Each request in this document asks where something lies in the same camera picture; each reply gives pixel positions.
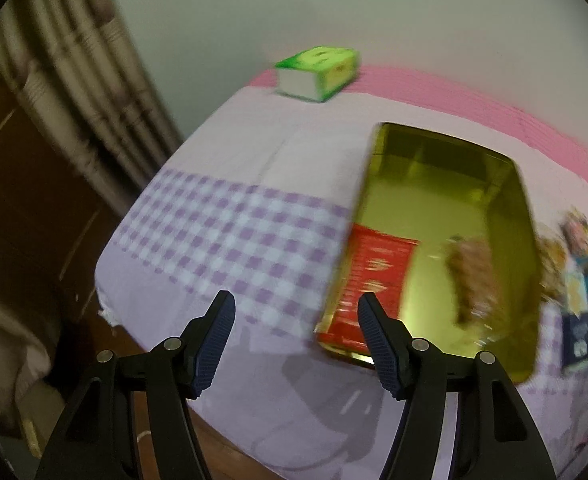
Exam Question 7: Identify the dark wooden cabinet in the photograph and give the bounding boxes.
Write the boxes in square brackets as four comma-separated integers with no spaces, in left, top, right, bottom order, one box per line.
[0,50,142,346]

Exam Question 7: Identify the pink blanket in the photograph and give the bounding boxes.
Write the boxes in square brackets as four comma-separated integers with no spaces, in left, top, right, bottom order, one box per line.
[246,62,588,201]

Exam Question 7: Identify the blue cracker box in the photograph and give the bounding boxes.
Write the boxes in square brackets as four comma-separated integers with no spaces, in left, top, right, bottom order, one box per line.
[539,235,588,374]

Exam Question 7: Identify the beige cloth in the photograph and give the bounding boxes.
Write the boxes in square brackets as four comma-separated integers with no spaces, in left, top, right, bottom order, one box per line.
[0,275,57,433]

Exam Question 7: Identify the purple checkered bed sheet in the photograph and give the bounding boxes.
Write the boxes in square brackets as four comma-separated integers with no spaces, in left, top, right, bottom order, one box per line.
[94,84,588,480]

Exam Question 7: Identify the green tissue box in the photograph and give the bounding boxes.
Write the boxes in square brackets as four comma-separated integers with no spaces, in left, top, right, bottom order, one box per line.
[274,46,362,104]

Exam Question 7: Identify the red snack packet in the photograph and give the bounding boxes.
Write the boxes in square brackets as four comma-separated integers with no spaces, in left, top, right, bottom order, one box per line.
[314,224,420,356]

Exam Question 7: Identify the gold metal tin box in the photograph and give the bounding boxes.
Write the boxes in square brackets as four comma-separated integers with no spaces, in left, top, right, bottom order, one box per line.
[314,121,545,388]

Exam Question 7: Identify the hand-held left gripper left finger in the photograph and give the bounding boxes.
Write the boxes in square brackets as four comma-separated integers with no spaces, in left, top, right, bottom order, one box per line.
[34,290,237,480]

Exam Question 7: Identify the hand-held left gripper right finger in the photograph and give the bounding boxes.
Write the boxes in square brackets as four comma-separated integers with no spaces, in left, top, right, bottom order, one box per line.
[356,292,557,480]

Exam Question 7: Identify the brown snack packet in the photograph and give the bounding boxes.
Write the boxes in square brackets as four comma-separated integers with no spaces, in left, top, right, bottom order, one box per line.
[444,235,501,330]

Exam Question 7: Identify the striped beige curtain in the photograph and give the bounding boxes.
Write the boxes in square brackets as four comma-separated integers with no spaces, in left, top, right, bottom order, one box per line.
[0,0,187,211]

